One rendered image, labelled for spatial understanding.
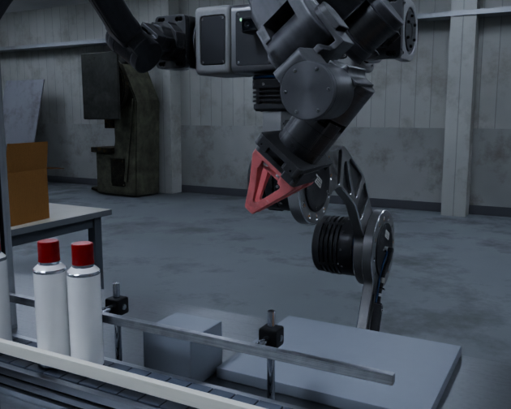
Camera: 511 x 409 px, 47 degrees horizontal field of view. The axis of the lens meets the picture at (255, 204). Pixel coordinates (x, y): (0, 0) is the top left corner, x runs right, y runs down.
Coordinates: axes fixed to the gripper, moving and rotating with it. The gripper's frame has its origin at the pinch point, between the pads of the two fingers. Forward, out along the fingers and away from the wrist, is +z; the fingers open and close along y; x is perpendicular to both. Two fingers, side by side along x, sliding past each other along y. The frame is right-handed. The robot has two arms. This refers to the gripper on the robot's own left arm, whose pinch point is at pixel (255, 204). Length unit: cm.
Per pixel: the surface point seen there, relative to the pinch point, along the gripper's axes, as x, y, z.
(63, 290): -17.2, -2.3, 35.7
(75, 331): -10.7, -0.6, 37.6
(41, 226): -112, -127, 146
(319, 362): 18.7, -5.4, 12.5
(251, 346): 10.6, -5.5, 19.0
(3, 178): -51, -19, 45
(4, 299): -26, -3, 48
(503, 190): 40, -726, 92
